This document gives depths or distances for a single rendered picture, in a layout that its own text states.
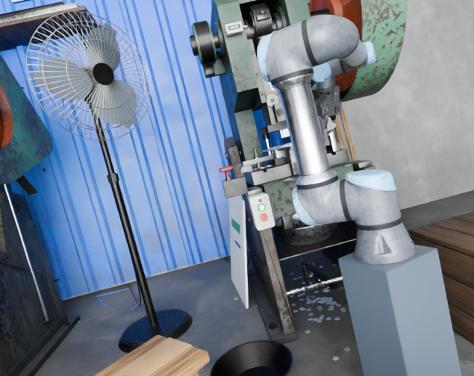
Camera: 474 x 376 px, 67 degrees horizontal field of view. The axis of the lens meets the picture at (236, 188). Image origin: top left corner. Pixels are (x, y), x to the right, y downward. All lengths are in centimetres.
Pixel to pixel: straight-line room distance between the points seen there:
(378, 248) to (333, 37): 53
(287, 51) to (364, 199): 42
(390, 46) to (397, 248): 91
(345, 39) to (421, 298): 67
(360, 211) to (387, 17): 86
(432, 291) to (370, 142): 223
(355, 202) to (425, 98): 254
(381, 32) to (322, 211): 84
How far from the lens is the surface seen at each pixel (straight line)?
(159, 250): 294
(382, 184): 97
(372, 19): 157
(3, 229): 224
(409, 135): 335
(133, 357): 114
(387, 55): 166
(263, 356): 153
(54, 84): 178
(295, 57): 96
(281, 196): 152
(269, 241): 148
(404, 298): 101
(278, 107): 165
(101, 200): 295
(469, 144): 366
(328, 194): 99
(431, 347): 112
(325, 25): 96
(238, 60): 165
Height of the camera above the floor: 82
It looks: 6 degrees down
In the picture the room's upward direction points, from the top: 14 degrees counter-clockwise
